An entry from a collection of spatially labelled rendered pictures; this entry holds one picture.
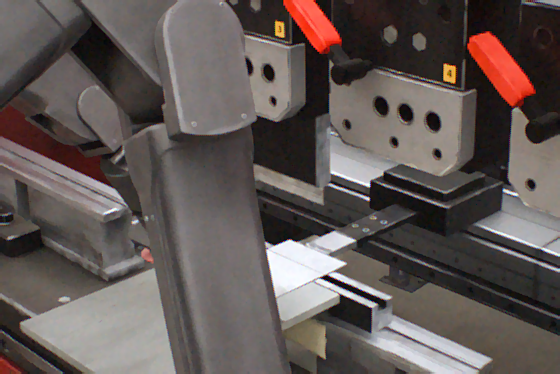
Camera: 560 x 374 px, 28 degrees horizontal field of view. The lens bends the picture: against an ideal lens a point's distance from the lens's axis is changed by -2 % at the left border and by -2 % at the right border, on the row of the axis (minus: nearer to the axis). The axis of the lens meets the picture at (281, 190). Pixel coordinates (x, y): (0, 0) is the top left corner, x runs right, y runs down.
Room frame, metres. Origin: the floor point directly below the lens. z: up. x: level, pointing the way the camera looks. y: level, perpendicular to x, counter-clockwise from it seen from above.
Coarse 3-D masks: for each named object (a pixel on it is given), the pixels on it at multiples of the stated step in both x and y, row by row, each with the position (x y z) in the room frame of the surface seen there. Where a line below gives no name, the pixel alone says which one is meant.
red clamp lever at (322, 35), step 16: (288, 0) 0.97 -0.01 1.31; (304, 0) 0.97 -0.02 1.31; (304, 16) 0.96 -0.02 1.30; (320, 16) 0.96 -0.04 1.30; (304, 32) 0.96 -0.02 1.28; (320, 32) 0.95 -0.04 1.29; (336, 32) 0.96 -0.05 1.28; (320, 48) 0.94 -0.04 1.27; (336, 48) 0.94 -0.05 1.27; (336, 64) 0.93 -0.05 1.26; (352, 64) 0.93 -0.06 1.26; (368, 64) 0.95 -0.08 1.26; (336, 80) 0.92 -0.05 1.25; (352, 80) 0.93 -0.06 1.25
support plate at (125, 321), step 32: (128, 288) 1.03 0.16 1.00; (320, 288) 1.03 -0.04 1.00; (32, 320) 0.96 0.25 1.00; (64, 320) 0.96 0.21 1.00; (96, 320) 0.96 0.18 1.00; (128, 320) 0.96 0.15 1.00; (160, 320) 0.96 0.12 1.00; (288, 320) 0.96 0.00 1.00; (64, 352) 0.90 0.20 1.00; (96, 352) 0.90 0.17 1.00; (128, 352) 0.90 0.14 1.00; (160, 352) 0.90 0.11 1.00
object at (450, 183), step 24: (408, 168) 1.26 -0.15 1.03; (384, 192) 1.24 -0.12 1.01; (408, 192) 1.21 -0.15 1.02; (432, 192) 1.20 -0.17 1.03; (456, 192) 1.20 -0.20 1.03; (480, 192) 1.21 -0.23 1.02; (384, 216) 1.19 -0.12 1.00; (408, 216) 1.19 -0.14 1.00; (432, 216) 1.18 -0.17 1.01; (456, 216) 1.18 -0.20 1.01; (480, 216) 1.21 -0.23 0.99; (336, 240) 1.13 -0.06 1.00; (360, 240) 1.13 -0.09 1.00
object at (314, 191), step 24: (264, 120) 1.10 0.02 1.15; (288, 120) 1.07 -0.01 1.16; (312, 120) 1.05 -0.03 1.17; (264, 144) 1.10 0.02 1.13; (288, 144) 1.07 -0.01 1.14; (312, 144) 1.05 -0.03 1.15; (264, 168) 1.11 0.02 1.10; (288, 168) 1.07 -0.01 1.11; (312, 168) 1.05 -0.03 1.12; (312, 192) 1.06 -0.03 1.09
